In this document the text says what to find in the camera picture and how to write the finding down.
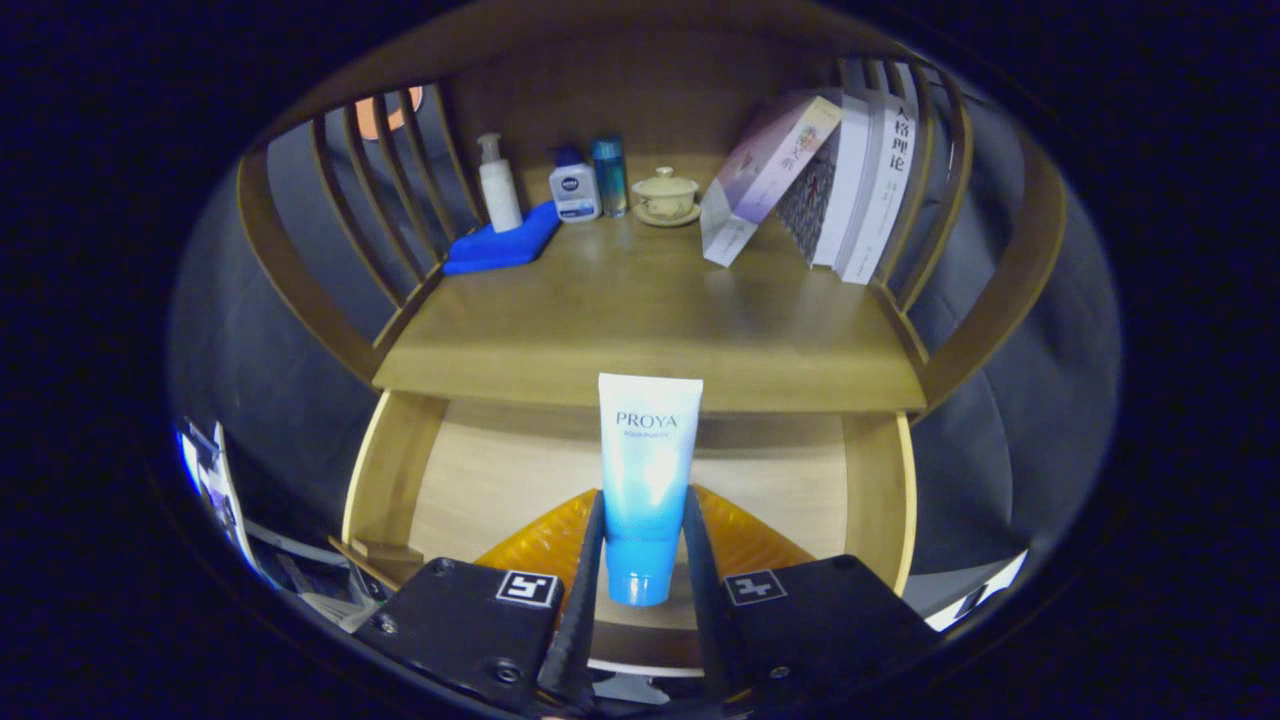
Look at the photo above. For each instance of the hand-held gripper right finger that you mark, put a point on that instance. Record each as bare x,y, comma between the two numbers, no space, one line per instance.
705,620

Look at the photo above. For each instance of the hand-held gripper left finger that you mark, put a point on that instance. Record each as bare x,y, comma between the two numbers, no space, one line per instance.
585,620

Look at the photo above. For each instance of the blue white cosmetic tube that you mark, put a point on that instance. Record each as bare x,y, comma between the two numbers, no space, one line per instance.
648,470

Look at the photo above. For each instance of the wooden drawer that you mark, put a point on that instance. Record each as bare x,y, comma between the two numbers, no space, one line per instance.
500,480

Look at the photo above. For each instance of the wooden countertop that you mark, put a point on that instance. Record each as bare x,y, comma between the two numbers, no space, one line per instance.
650,320

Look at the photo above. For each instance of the white black rack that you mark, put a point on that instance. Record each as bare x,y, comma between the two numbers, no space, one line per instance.
985,590

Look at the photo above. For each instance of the blue folded cloth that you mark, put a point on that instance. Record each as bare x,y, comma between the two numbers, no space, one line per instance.
500,245

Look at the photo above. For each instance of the beige lidded ceramic cup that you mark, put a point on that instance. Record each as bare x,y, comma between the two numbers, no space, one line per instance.
665,195

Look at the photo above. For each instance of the dark patterned book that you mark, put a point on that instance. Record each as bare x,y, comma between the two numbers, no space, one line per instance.
805,205

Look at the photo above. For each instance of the white lotion bottle blue cap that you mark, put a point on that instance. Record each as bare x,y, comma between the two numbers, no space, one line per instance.
575,190

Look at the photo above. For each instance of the white spray bottle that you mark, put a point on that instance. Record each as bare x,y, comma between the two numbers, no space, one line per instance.
499,190

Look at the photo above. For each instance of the teal slim bottle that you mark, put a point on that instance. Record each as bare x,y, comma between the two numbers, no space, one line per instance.
609,175

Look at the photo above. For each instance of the pink purple book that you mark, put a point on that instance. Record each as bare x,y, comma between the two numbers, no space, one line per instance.
760,175

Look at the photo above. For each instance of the plain white book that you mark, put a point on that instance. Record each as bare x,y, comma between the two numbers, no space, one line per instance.
845,170

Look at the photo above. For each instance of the white book black lettering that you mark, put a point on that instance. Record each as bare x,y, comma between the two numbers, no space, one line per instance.
885,180

